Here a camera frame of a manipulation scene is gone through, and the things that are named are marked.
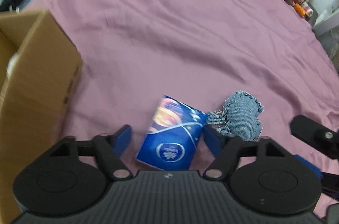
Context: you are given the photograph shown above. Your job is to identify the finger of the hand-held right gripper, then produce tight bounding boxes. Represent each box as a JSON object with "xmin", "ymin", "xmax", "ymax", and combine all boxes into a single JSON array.
[
  {"xmin": 294, "ymin": 155, "xmax": 339, "ymax": 200},
  {"xmin": 290, "ymin": 115, "xmax": 339, "ymax": 160}
]

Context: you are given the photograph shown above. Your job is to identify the blue denim heart patch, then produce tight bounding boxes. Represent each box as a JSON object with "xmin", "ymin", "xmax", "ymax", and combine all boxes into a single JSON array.
[{"xmin": 207, "ymin": 91, "xmax": 265, "ymax": 142}]

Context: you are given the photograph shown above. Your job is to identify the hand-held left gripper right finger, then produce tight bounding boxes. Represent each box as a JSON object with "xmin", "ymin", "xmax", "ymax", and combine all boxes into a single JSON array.
[{"xmin": 203, "ymin": 123, "xmax": 293, "ymax": 180}]

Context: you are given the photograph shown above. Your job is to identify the brown cardboard box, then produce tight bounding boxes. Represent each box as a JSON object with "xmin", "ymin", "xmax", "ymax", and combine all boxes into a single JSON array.
[{"xmin": 0, "ymin": 9, "xmax": 83, "ymax": 224}]

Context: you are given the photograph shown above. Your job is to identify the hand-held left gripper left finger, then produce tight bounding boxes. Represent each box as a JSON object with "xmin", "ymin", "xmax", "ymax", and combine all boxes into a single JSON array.
[{"xmin": 47, "ymin": 124, "xmax": 133, "ymax": 181}]

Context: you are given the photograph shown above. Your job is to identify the blue tissue pack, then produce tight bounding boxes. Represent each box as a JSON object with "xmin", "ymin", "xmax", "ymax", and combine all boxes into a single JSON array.
[{"xmin": 135, "ymin": 94, "xmax": 207, "ymax": 171}]

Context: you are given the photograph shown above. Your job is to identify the purple bed sheet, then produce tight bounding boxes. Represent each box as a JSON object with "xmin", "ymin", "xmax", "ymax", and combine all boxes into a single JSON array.
[{"xmin": 16, "ymin": 0, "xmax": 339, "ymax": 220}]

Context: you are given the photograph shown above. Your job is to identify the orange bottle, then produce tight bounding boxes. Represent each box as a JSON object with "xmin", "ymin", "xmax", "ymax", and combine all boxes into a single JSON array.
[{"xmin": 293, "ymin": 2, "xmax": 310, "ymax": 19}]

